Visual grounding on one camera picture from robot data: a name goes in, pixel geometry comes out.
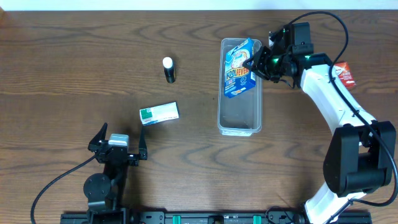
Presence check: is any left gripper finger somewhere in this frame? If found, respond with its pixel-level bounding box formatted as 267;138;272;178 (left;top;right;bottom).
138;126;147;160
88;123;108;152

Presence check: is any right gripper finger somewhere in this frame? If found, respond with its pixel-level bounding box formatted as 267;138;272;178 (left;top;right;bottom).
243;46;270;67
243;63;264;79

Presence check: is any blue Kool Fever box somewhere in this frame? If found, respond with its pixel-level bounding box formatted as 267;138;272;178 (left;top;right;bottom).
224;38;256;98

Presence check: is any green white medicine box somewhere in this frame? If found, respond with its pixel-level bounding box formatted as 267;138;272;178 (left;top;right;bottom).
139;102;179;126

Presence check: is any red small box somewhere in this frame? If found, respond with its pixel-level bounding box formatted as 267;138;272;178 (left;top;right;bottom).
334;61;356;88

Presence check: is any dark bottle white cap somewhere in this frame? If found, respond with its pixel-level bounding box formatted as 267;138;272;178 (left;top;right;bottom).
162;57;175;83

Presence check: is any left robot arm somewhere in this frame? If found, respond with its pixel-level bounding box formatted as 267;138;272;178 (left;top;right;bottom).
83;123;147;224

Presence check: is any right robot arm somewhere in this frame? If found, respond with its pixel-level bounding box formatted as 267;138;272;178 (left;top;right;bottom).
243;47;397;223

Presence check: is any clear plastic container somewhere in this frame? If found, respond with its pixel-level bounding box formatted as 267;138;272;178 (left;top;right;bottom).
218;38;262;136

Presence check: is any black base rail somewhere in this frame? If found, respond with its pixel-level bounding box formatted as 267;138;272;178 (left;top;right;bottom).
60;207;373;224

